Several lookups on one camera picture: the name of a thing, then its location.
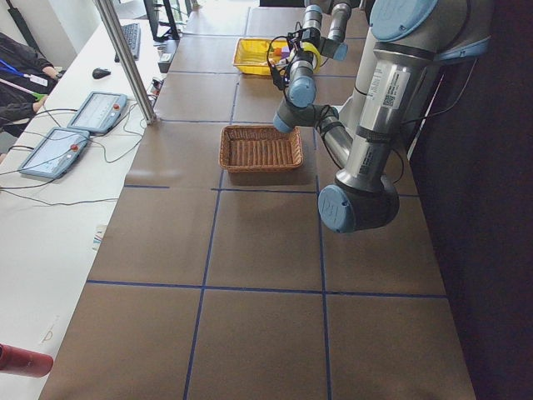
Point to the aluminium frame post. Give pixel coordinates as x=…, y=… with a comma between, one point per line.
x=114, y=31

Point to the black keyboard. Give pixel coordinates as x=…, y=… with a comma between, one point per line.
x=132, y=34

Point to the lower teach pendant tablet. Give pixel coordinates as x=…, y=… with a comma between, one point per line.
x=56, y=153

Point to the upper teach pendant tablet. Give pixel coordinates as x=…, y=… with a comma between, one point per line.
x=99, y=112

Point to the seated person in black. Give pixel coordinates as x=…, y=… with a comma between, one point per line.
x=27, y=77

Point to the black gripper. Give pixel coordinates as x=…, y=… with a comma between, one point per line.
x=278, y=55

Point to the yellow tape roll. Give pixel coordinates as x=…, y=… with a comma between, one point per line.
x=316, y=56

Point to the brown wicker basket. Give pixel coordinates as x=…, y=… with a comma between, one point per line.
x=259, y=149

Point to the teach pendant tablet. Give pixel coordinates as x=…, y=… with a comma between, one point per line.
x=56, y=153
x=99, y=112

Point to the black computer mouse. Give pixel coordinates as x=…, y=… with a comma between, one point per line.
x=99, y=73

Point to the red bottle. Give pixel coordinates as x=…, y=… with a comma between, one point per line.
x=23, y=362

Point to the white pillar with base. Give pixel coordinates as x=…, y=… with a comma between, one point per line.
x=350, y=112

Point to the yellow plastic basket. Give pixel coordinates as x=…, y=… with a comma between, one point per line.
x=253, y=56

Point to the black monitor stand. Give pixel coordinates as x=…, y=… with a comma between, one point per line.
x=167, y=18

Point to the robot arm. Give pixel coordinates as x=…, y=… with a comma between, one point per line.
x=404, y=39
x=333, y=44

